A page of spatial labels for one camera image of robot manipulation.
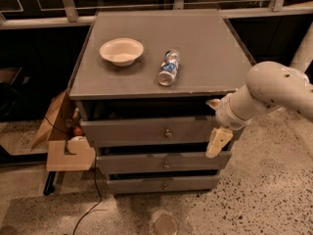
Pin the metal window railing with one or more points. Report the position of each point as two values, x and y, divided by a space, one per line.
49 13

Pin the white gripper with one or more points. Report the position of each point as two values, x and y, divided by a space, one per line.
225 113

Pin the grey middle drawer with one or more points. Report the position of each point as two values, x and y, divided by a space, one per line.
146 163

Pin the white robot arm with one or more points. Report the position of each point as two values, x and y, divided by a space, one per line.
269 86

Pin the grey bottom drawer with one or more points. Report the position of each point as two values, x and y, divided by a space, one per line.
163 184

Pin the clear plastic water bottle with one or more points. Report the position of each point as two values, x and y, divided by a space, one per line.
169 68

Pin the grey top drawer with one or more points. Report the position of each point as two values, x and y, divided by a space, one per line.
148 131

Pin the white paper bowl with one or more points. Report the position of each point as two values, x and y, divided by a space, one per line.
122 52

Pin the grey drawer cabinet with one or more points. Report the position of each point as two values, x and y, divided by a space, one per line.
212 64

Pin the brown cardboard box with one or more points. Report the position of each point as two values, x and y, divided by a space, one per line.
65 152

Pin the grey drawer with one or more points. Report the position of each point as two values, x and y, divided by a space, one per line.
148 131
163 184
146 163

